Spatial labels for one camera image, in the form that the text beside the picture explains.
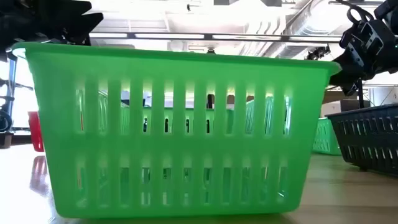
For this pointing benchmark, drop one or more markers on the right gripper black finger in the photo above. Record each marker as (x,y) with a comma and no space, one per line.
(343,84)
(351,68)

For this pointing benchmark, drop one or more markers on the black equipment stand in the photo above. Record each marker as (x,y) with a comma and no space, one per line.
(3,121)

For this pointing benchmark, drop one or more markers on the dark window frame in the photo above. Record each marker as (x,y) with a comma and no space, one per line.
(12,93)

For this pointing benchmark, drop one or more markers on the dark plastic slotted basket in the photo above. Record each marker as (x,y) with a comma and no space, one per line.
(367,137)

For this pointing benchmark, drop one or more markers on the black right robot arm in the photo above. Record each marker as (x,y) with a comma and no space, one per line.
(388,9)

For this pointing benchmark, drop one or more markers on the green plastic slotted basket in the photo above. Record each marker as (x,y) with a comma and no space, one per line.
(186,68)
(325,140)

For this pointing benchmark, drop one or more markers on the black box-shaped monitor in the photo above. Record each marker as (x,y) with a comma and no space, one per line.
(349,105)

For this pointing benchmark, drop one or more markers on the black ceiling-mounted camera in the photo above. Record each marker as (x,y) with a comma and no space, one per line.
(211,51)
(317,53)

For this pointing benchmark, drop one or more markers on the red plastic slotted basket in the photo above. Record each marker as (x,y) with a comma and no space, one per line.
(35,133)

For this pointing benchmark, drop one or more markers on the black ceiling beam with lights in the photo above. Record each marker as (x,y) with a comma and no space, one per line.
(208,36)

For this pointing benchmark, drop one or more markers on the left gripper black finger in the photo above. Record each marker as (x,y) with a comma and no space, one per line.
(74,7)
(81,26)

